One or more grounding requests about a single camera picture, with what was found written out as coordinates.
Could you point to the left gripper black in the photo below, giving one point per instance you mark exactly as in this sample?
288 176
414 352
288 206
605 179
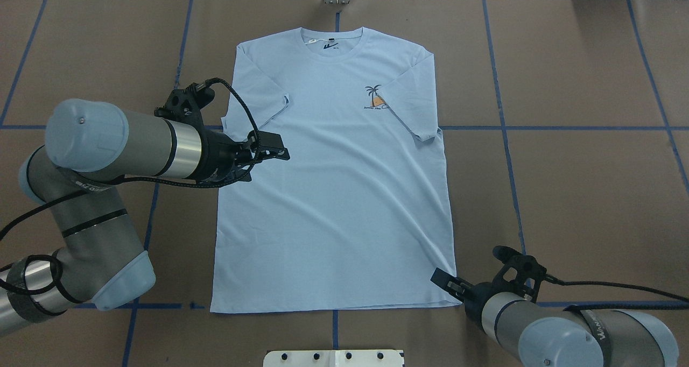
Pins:
217 155

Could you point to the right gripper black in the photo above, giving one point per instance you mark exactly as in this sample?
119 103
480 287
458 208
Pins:
476 298

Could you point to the light blue t-shirt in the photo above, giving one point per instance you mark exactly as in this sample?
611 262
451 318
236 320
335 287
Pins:
359 217

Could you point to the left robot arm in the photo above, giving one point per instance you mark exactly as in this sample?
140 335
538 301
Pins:
90 148

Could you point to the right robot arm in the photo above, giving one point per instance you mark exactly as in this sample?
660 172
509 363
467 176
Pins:
505 310

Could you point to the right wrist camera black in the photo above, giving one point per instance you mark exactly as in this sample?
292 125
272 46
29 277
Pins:
520 274

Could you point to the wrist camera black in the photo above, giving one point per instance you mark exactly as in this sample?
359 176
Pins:
184 105
520 274

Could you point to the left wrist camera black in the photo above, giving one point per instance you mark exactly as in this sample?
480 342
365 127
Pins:
184 105

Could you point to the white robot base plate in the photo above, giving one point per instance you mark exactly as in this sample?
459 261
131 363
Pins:
351 357

